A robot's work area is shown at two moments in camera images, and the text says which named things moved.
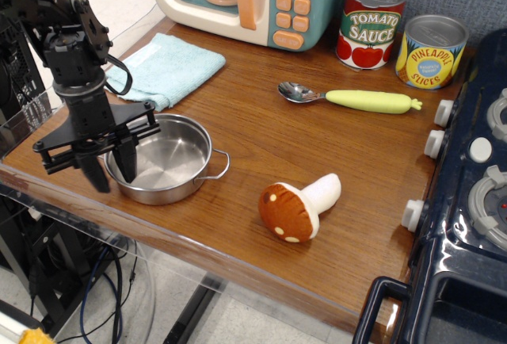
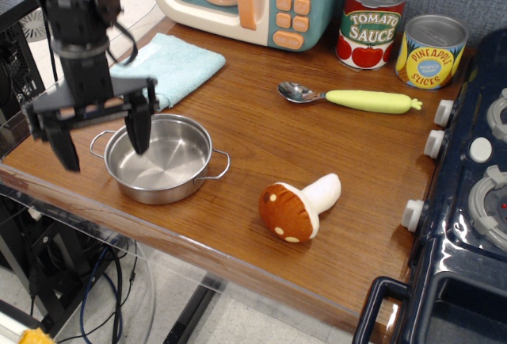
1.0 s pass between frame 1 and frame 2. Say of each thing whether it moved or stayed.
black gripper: moved
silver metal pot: stayed
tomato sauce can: stayed
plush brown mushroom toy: stayed
